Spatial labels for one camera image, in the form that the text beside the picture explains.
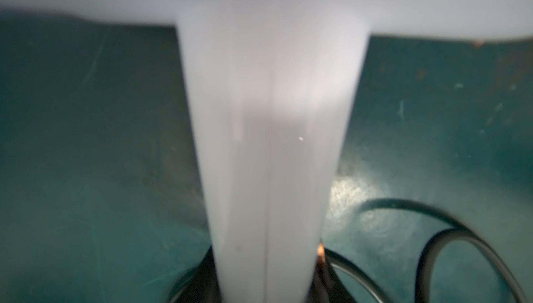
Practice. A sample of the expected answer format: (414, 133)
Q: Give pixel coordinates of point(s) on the white hair dryer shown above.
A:
(270, 87)

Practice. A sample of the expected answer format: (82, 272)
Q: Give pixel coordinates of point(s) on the green table mat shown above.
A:
(100, 193)

